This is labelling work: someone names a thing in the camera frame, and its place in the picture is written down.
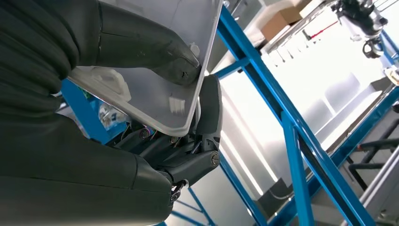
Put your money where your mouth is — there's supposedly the cardboard box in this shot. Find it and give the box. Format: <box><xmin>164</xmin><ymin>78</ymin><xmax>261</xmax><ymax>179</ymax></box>
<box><xmin>260</xmin><ymin>0</ymin><xmax>313</xmax><ymax>42</ymax></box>

